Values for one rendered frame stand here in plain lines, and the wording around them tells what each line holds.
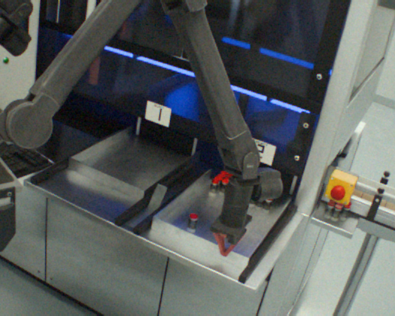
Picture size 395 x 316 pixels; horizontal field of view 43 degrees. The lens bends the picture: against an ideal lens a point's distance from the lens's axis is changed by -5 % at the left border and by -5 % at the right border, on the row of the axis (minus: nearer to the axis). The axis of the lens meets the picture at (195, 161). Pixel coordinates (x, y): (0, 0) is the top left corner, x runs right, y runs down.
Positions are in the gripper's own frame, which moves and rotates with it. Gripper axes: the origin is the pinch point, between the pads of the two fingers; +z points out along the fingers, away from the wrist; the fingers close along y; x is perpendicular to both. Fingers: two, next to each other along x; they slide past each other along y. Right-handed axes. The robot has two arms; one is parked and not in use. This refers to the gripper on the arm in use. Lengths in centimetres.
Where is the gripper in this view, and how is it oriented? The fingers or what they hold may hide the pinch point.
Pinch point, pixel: (224, 252)
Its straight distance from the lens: 123.0
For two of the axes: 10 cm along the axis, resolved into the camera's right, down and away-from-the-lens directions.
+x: -8.8, -3.3, 3.3
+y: 4.4, -3.4, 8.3
